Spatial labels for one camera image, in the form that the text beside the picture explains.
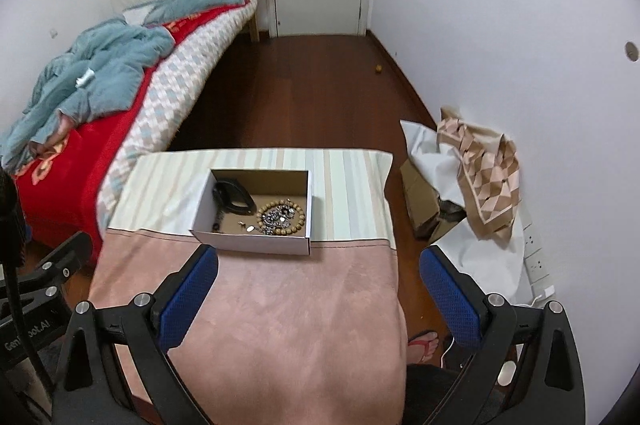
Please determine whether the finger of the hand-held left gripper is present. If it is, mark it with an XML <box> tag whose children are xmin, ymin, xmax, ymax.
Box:
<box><xmin>22</xmin><ymin>230</ymin><xmax>94</xmax><ymax>302</ymax></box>

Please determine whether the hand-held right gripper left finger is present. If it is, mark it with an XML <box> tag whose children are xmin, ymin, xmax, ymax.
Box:
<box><xmin>52</xmin><ymin>243</ymin><xmax>220</xmax><ymax>425</ymax></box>

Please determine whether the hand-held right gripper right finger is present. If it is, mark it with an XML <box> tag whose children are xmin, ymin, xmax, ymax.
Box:
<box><xmin>419</xmin><ymin>246</ymin><xmax>587</xmax><ymax>425</ymax></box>

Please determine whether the white cardboard box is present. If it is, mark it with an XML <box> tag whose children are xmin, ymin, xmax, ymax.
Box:
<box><xmin>190</xmin><ymin>168</ymin><xmax>314</xmax><ymax>257</ymax></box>

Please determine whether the black wristband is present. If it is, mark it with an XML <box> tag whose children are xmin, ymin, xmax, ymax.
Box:
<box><xmin>212</xmin><ymin>177</ymin><xmax>257</xmax><ymax>214</ymax></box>

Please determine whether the chunky silver chain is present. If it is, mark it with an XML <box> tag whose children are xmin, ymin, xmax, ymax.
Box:
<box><xmin>263</xmin><ymin>209</ymin><xmax>290</xmax><ymax>234</ymax></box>

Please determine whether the wooden bead bracelet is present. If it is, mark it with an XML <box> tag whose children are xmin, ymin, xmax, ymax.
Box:
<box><xmin>255</xmin><ymin>200</ymin><xmax>307</xmax><ymax>238</ymax></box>

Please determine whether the white cloth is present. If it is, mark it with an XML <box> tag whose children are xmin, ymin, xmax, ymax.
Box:
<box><xmin>400</xmin><ymin>120</ymin><xmax>537</xmax><ymax>307</ymax></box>

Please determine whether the person's foot in red flip-flop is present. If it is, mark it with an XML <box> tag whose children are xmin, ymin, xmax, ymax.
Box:
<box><xmin>407</xmin><ymin>329</ymin><xmax>441</xmax><ymax>364</ymax></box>

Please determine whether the pink and striped cloth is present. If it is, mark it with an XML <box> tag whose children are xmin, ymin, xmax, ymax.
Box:
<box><xmin>90</xmin><ymin>147</ymin><xmax>409</xmax><ymax>425</ymax></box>

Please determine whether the white power strip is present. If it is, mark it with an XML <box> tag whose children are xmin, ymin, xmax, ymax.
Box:
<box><xmin>520</xmin><ymin>217</ymin><xmax>554</xmax><ymax>292</ymax></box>

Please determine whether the bed with red blanket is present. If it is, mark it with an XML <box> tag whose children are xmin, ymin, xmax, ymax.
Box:
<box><xmin>12</xmin><ymin>1</ymin><xmax>252</xmax><ymax>267</ymax></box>

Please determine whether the brown cardboard box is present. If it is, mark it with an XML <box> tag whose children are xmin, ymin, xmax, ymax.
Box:
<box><xmin>400</xmin><ymin>157</ymin><xmax>466</xmax><ymax>242</ymax></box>

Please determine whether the beige checkered scarf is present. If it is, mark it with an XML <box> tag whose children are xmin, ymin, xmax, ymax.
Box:
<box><xmin>436</xmin><ymin>106</ymin><xmax>521</xmax><ymax>242</ymax></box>

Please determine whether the blue quilt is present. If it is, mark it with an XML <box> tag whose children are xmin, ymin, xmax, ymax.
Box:
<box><xmin>0</xmin><ymin>0</ymin><xmax>256</xmax><ymax>172</ymax></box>

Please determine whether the checkered mattress pad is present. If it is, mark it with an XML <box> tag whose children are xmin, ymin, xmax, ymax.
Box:
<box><xmin>97</xmin><ymin>0</ymin><xmax>261</xmax><ymax>232</ymax></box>

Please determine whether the wooden bed leg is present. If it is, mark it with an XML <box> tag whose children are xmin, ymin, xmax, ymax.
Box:
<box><xmin>247</xmin><ymin>0</ymin><xmax>261</xmax><ymax>42</ymax></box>

